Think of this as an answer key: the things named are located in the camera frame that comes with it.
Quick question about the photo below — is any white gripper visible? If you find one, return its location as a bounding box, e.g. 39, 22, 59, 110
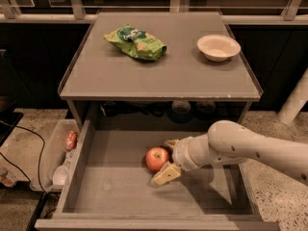
151, 137, 198, 186

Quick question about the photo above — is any red apple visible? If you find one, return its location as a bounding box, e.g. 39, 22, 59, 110
145, 147, 169, 172

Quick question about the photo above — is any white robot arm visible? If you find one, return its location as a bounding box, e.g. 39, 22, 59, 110
151, 120, 308, 186

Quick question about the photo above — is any open grey top drawer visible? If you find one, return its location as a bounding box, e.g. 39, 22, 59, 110
35, 121, 279, 231

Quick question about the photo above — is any grey cabinet counter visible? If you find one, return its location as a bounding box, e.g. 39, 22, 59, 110
58, 12, 262, 125

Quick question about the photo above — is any dark can left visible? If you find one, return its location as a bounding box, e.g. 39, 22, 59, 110
169, 101, 193, 124

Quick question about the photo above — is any dark can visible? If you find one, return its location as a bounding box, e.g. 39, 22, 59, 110
195, 101, 216, 120
169, 101, 193, 124

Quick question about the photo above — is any dark can right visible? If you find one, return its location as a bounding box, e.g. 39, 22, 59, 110
195, 101, 216, 120

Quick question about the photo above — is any orange snack packet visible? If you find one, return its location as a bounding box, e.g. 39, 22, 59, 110
65, 131, 78, 151

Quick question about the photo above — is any clear plastic bin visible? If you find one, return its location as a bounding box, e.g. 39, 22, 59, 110
30, 119, 79, 192

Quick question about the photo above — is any white cup in bin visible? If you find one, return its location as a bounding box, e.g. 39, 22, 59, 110
52, 166, 68, 185

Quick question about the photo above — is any green chip bag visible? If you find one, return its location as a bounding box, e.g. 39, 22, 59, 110
103, 24, 167, 62

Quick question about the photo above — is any white bowl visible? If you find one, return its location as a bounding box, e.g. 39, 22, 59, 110
197, 35, 241, 63

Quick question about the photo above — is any small packet on floor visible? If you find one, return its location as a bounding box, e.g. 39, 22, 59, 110
0, 167, 17, 188

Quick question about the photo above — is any metal railing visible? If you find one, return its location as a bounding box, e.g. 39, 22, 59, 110
0, 0, 308, 25

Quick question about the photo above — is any black cable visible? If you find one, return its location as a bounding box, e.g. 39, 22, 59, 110
0, 120, 48, 194

